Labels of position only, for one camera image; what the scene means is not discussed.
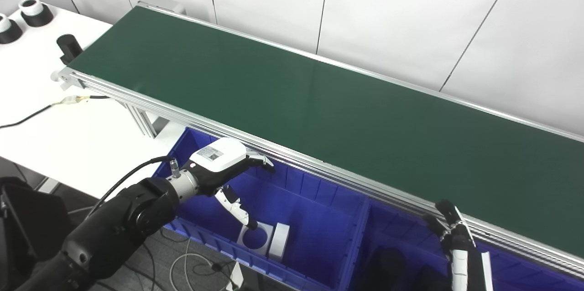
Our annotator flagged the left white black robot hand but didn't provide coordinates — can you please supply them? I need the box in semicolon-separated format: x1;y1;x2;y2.
188;137;276;231

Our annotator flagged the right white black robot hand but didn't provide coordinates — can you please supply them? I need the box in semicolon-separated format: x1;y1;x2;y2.
422;199;493;291

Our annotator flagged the white square part with hole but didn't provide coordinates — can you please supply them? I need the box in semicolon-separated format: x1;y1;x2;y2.
236;221;275;256

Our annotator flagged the blue plastic bin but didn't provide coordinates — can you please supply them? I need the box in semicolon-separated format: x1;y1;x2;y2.
153;127;370;291
347;197;584;291

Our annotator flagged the black part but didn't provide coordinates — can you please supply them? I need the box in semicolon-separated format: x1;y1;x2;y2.
365;246;409;291

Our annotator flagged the aluminium conveyor leg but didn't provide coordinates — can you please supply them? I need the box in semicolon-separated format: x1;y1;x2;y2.
121;102;169;139

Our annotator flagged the white block part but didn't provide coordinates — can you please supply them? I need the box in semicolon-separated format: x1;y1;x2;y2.
268;223;291;263

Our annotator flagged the green conveyor belt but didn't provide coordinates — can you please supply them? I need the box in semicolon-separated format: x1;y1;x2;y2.
50;0;584;280

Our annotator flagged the grey conveyor motor housing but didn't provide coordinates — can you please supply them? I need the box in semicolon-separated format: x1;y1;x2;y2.
137;0;187;16

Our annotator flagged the black chair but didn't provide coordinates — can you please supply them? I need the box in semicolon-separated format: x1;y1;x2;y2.
0;176;73;278

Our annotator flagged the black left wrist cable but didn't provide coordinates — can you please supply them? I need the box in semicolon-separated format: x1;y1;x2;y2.
87;156;179;218

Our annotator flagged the white floor cable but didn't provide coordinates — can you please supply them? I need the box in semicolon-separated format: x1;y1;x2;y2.
169;236;229;291

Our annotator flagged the black floor cable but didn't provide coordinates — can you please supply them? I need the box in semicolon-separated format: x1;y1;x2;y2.
137;229;158;291

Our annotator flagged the black cable with clear connector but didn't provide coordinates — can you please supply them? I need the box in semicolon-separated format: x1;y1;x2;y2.
0;95;110;130

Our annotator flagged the black ring with white top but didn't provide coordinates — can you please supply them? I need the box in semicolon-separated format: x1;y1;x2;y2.
0;13;23;45
18;0;54;27

